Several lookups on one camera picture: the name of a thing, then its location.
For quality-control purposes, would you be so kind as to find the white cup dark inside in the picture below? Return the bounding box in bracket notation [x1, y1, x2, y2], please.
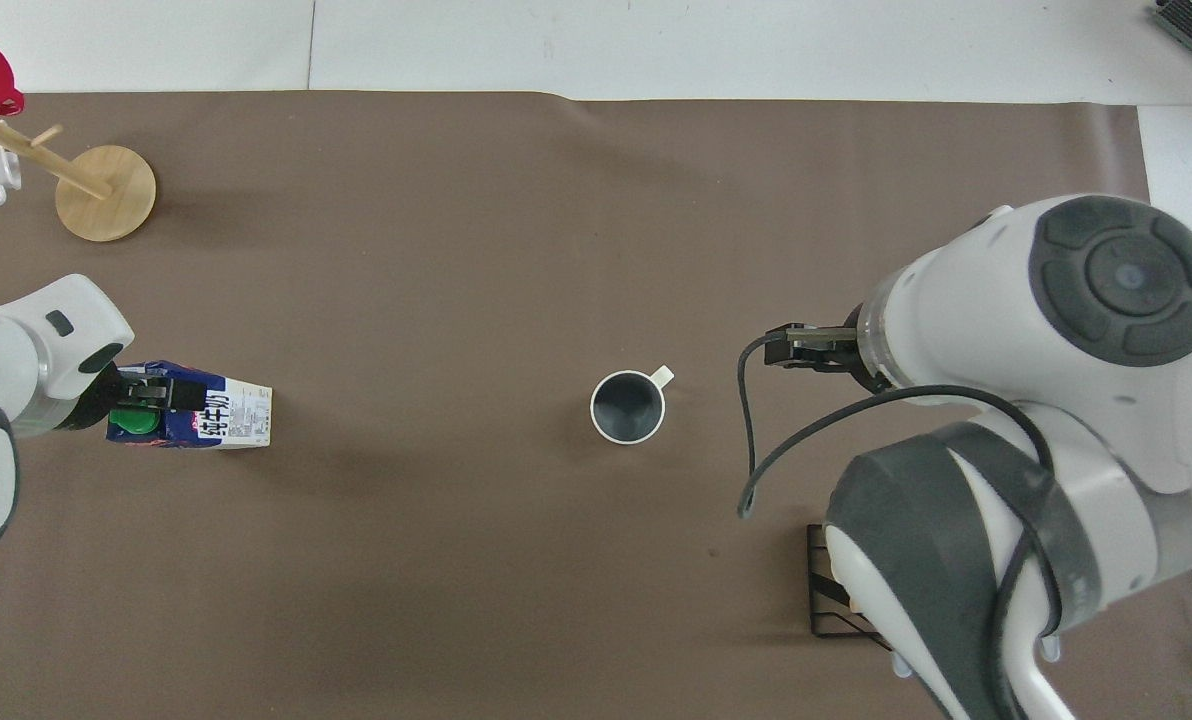
[590, 365, 676, 445]

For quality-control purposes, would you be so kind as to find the black wire rack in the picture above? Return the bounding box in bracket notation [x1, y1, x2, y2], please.
[806, 523, 897, 653]

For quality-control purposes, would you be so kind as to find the black cable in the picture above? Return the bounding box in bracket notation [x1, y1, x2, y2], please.
[736, 332, 1067, 720]

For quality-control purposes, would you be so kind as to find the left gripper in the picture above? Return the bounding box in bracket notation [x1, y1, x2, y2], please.
[60, 362, 171, 433]

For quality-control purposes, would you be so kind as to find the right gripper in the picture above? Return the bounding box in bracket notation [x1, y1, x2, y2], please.
[764, 303, 895, 393]

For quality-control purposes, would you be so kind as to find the wooden mug tree stand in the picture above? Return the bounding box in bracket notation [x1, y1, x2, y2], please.
[0, 108, 158, 244]

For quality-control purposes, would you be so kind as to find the blue white milk carton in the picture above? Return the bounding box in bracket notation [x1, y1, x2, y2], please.
[106, 361, 274, 453]

